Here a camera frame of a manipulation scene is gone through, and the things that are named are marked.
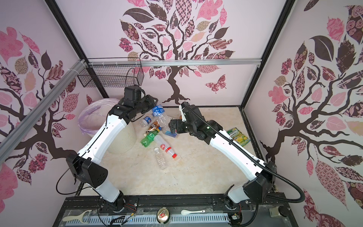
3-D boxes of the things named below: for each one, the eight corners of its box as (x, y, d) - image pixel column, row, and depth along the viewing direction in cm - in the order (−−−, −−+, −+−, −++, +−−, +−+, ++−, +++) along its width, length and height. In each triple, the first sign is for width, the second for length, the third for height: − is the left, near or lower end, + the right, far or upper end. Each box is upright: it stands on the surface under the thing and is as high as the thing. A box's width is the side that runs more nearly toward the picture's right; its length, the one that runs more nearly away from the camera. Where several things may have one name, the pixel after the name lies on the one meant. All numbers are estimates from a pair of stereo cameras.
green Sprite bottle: (141, 144, 99) (139, 140, 95) (157, 131, 106) (156, 127, 102) (145, 148, 97) (144, 144, 93) (162, 135, 104) (161, 131, 100)
